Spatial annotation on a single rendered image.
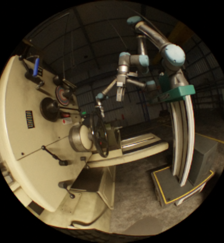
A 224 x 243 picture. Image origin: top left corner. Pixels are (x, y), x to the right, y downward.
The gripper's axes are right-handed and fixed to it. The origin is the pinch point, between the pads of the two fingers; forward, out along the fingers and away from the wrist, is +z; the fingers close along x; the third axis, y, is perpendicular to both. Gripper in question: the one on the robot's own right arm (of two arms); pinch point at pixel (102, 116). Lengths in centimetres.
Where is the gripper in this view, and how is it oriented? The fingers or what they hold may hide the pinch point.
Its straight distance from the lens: 124.5
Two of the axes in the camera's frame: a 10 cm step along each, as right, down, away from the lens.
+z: 2.6, 9.6, 0.7
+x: -2.6, 0.0, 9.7
